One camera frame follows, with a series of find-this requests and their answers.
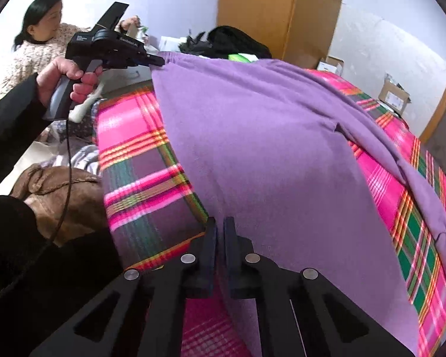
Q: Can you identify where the operator left hand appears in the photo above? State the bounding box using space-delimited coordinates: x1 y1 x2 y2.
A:
35 56 104 108

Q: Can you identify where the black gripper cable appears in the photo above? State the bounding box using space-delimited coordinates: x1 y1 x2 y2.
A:
44 118 74 248

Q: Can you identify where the pink green plaid bedsheet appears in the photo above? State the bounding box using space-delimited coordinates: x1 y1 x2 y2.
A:
95 72 446 356

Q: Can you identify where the woman in floral top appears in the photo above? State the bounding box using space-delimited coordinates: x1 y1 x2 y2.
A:
0 0 142 102

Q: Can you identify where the wooden wardrobe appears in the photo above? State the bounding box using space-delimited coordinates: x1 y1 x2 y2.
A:
216 0 342 68

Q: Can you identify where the purple fleece garment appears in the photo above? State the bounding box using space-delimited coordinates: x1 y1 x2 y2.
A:
151 52 446 356

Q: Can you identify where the operator left black sleeve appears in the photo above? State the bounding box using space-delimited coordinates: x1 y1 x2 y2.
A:
0 73 49 183

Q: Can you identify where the small white cardboard box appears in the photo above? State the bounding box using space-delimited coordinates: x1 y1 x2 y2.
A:
317 56 344 76

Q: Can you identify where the brown fleece garment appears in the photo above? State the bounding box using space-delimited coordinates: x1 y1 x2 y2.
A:
10 164 109 247

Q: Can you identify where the cardboard box with label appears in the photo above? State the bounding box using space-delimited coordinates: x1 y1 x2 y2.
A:
378 73 411 116

